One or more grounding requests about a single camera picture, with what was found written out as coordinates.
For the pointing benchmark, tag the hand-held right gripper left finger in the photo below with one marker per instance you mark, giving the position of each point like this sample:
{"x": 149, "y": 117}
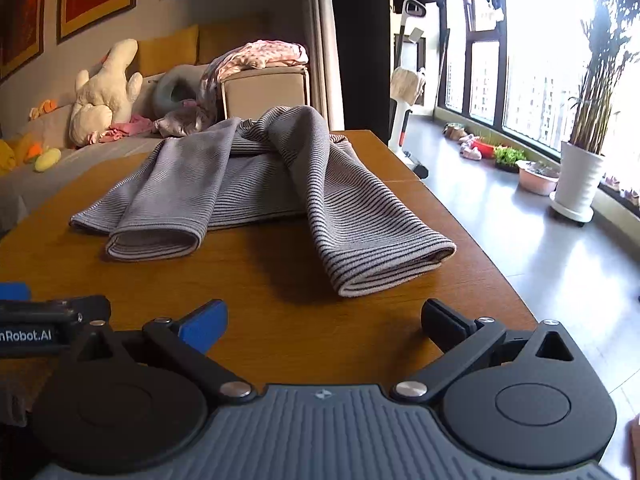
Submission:
{"x": 202, "y": 326}

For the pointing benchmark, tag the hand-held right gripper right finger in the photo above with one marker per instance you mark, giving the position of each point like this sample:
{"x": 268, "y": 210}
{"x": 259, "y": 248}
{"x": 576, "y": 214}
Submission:
{"x": 446, "y": 324}

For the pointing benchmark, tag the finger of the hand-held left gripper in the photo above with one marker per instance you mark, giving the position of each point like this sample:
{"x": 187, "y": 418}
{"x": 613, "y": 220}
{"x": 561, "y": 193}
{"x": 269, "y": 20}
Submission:
{"x": 14, "y": 291}

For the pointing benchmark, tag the grey striped pants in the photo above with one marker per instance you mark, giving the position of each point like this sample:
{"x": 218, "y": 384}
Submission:
{"x": 280, "y": 185}

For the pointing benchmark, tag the pink clothes pile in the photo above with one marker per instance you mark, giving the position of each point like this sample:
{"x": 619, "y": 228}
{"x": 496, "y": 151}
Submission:
{"x": 255, "y": 55}

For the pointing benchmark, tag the yellow green plush toy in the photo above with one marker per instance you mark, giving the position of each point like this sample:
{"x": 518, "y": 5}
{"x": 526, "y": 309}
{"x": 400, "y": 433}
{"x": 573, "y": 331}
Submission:
{"x": 47, "y": 159}

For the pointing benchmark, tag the grey sofa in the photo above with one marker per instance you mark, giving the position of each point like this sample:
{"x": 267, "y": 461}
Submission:
{"x": 65, "y": 162}

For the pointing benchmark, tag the pink basin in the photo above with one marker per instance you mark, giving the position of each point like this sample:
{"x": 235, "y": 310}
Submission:
{"x": 537, "y": 180}

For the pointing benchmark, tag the pink slippers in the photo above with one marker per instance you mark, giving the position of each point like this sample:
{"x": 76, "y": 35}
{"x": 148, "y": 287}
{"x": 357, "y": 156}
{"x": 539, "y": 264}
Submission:
{"x": 470, "y": 151}

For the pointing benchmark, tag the green sprout tray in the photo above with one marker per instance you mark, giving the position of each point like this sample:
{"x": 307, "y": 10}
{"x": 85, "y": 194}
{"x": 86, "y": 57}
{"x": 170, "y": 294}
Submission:
{"x": 509, "y": 156}

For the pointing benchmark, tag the red tray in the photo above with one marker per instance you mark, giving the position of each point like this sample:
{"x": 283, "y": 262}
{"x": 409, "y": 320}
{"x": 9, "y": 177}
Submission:
{"x": 484, "y": 148}

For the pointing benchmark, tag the small orange plush toy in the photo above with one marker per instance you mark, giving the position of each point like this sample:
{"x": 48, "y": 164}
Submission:
{"x": 42, "y": 109}

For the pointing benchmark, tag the potted plant in white pot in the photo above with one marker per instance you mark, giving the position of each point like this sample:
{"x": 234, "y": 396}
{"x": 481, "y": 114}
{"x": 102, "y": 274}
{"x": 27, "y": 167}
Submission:
{"x": 580, "y": 175}

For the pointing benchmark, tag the pink cloth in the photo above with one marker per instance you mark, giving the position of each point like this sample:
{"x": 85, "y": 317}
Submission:
{"x": 131, "y": 126}

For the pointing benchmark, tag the silver grey cloth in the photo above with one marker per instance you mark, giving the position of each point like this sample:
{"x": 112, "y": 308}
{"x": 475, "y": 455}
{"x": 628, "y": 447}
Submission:
{"x": 187, "y": 121}

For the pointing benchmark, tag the white floor cleaner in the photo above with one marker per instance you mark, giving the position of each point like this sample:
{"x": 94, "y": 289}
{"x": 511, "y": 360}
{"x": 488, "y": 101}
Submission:
{"x": 400, "y": 120}

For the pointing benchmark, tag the white plush rabbit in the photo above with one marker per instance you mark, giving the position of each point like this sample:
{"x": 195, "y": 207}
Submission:
{"x": 102, "y": 95}

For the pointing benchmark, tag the grey neck pillow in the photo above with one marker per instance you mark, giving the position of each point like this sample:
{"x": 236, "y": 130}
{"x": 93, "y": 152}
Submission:
{"x": 167, "y": 90}

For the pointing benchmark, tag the beige storage box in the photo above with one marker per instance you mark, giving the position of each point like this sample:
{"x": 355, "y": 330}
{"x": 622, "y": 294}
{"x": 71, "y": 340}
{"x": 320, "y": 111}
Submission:
{"x": 265, "y": 92}

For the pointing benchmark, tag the large red framed picture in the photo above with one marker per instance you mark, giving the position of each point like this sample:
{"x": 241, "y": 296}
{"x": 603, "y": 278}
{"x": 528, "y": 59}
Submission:
{"x": 20, "y": 15}

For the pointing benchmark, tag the yellow sofa cushion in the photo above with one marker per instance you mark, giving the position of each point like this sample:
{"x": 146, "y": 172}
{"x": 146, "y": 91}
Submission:
{"x": 167, "y": 50}
{"x": 227, "y": 40}

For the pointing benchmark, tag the beige curtain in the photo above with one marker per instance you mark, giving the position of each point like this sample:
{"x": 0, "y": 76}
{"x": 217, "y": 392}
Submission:
{"x": 320, "y": 45}

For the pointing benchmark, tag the black window frame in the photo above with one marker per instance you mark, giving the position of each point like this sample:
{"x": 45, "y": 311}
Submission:
{"x": 502, "y": 85}

